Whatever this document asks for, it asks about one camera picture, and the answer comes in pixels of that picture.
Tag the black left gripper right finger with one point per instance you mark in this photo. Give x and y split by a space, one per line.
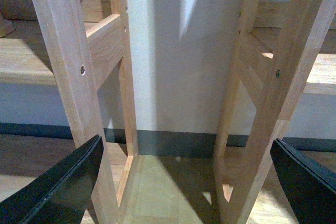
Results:
308 186

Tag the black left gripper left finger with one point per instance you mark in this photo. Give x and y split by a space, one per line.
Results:
61 194

